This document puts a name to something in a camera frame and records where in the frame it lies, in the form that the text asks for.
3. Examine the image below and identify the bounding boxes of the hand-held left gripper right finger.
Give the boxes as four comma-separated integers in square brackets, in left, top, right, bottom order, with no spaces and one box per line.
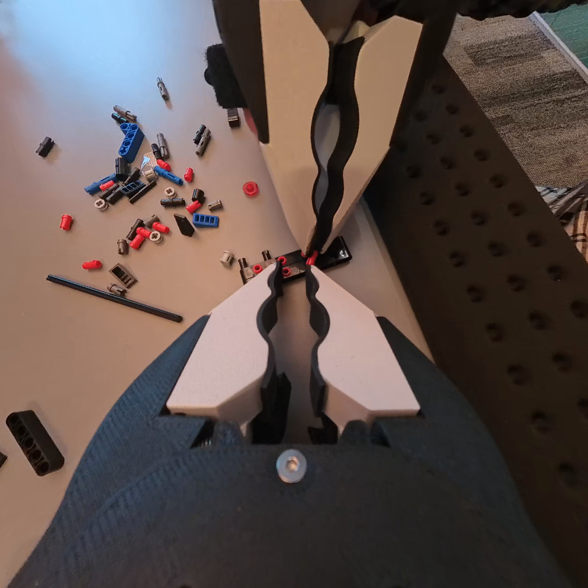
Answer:
[305,266,422,433]

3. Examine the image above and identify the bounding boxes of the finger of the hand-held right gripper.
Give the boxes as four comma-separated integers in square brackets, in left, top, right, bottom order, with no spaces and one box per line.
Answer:
[259,0,332,252]
[317,15,424,253]

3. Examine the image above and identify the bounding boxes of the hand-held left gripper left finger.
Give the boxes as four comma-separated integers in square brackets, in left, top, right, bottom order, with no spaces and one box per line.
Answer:
[165,263,291,444]

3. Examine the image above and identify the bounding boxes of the black beam assembly red pins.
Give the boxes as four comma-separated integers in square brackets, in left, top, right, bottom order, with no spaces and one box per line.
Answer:
[239,236,353,285]

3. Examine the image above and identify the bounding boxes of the light grey desk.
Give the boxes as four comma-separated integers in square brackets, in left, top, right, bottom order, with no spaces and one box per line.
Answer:
[0,0,435,552]

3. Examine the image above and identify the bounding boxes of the long black axle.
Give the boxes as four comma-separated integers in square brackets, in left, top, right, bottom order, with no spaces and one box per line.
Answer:
[46,274,183,323]

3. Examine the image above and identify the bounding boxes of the black grille slope brick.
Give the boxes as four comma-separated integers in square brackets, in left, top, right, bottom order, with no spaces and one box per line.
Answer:
[109,263,138,289]

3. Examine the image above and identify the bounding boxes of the dark dimpled panel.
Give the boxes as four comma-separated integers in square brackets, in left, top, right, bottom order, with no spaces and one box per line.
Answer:
[367,55,588,588]

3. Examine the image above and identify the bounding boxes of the pile of small toy bricks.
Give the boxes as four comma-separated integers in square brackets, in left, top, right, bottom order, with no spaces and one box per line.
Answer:
[84,76,242,252]

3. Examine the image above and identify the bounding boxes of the black short beam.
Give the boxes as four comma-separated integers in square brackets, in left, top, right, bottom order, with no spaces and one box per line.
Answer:
[6,410,65,477]

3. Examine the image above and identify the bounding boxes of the person's plaid trousers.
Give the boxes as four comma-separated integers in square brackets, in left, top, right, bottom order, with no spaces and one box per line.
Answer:
[535,181,588,258]

